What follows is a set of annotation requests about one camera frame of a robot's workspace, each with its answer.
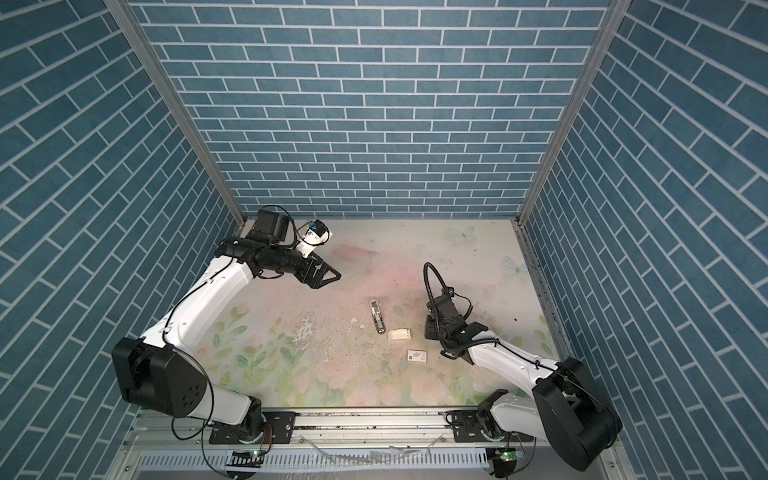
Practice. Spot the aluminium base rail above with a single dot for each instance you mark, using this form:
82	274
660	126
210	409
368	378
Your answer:
316	441

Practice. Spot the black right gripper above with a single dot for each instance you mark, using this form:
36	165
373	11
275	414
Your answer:
428	331

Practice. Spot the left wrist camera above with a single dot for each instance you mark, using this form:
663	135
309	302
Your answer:
312	235

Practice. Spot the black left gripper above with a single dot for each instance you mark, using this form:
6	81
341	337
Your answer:
316	279

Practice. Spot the open staple box tray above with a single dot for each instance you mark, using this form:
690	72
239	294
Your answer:
400	334

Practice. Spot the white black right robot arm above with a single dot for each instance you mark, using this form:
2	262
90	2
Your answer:
570	411

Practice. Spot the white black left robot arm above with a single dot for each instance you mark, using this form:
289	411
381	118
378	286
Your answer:
158	370

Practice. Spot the white staple box sleeve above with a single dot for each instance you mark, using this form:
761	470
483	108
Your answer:
417	356

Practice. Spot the beige stapler base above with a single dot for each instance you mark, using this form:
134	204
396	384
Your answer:
377	317

